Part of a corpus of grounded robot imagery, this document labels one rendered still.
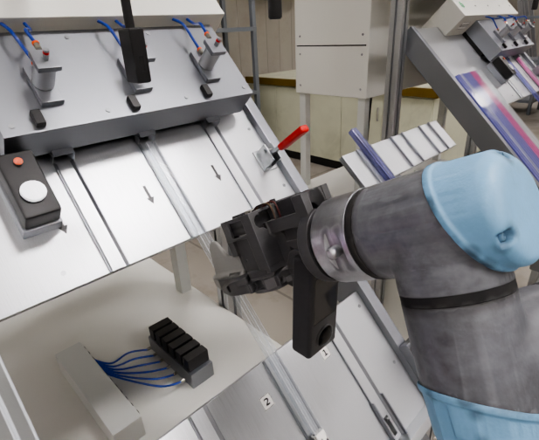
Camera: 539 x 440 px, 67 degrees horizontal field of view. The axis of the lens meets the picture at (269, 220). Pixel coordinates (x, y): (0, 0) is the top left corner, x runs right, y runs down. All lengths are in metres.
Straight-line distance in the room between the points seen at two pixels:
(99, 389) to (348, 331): 0.46
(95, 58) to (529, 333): 0.53
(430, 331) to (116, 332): 0.83
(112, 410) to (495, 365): 0.64
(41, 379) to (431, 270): 0.84
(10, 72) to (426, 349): 0.49
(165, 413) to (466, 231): 0.67
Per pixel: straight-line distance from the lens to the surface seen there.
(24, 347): 1.08
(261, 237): 0.39
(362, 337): 0.63
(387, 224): 0.29
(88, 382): 0.86
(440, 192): 0.27
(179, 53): 0.64
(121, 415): 0.78
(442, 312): 0.28
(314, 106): 3.91
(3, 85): 0.53
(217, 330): 0.96
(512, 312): 0.29
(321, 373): 0.58
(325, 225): 0.33
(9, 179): 0.48
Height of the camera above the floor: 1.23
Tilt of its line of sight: 25 degrees down
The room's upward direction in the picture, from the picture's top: 3 degrees counter-clockwise
